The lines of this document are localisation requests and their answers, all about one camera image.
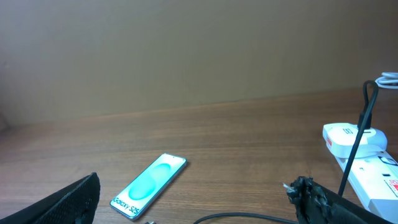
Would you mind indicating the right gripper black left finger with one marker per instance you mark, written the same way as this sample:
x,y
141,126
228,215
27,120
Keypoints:
x,y
74,204

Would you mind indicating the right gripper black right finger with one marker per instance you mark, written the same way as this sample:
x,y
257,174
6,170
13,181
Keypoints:
x,y
316,204

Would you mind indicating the Galaxy S25 smartphone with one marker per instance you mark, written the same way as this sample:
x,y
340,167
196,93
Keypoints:
x,y
134,200

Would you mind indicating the white USB charger plug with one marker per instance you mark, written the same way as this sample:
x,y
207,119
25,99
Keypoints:
x,y
340,137

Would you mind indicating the white power strip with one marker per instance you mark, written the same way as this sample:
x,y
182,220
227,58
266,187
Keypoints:
x,y
374,180

